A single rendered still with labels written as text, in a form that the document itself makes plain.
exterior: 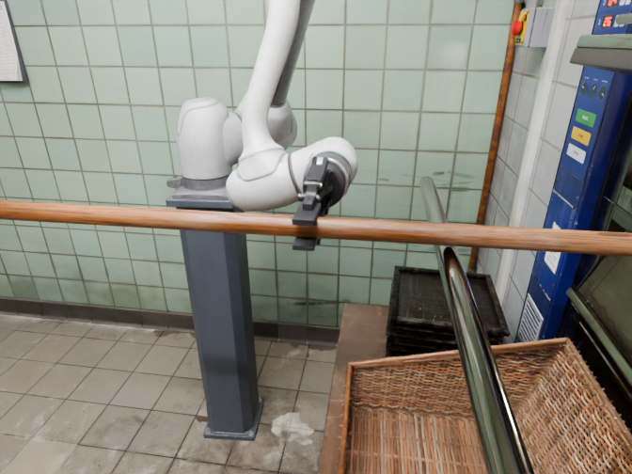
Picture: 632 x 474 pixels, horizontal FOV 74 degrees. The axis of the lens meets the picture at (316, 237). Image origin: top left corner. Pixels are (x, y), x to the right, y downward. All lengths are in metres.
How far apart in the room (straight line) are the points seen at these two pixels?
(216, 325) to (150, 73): 1.08
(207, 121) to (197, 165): 0.13
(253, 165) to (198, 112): 0.41
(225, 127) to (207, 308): 0.60
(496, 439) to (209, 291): 1.18
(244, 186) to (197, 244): 0.50
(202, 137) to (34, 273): 1.71
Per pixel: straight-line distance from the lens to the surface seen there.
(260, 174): 0.88
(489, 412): 0.37
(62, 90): 2.23
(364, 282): 2.04
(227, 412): 1.78
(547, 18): 1.46
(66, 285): 2.68
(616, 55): 0.76
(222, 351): 1.58
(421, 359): 1.04
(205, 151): 1.26
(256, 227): 0.59
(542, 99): 1.40
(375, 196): 1.85
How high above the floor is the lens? 1.43
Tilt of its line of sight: 25 degrees down
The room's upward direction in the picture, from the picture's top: straight up
